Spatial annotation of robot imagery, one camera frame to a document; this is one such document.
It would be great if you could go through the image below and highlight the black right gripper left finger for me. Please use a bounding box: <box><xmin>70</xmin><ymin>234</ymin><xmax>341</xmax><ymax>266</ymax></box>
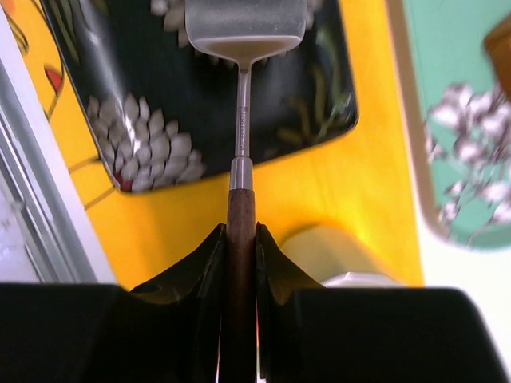
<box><xmin>1</xmin><ymin>225</ymin><xmax>226</xmax><ymax>382</ymax></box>

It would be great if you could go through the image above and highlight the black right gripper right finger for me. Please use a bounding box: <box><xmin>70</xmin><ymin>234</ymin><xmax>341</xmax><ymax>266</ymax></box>
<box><xmin>255</xmin><ymin>224</ymin><xmax>508</xmax><ymax>382</ymax></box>

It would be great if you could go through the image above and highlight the pale yellow mug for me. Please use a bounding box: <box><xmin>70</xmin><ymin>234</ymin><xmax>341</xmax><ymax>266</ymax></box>
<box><xmin>280</xmin><ymin>225</ymin><xmax>402</xmax><ymax>288</ymax></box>

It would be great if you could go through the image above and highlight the yellow cartoon placemat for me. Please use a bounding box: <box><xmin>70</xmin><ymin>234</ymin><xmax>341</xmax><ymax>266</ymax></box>
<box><xmin>2</xmin><ymin>1</ymin><xmax>423</xmax><ymax>288</ymax></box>

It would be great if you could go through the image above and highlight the black floral square plate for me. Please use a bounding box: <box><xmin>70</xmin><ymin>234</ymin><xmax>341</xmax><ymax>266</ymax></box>
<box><xmin>42</xmin><ymin>1</ymin><xmax>358</xmax><ymax>193</ymax></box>

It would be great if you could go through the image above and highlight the green floral tray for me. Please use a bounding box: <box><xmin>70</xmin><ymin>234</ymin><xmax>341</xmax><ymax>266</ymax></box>
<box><xmin>386</xmin><ymin>1</ymin><xmax>510</xmax><ymax>250</ymax></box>

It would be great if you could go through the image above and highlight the aluminium frame rail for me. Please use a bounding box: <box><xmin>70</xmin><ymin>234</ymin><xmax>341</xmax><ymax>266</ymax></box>
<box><xmin>0</xmin><ymin>59</ymin><xmax>99</xmax><ymax>285</ymax></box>

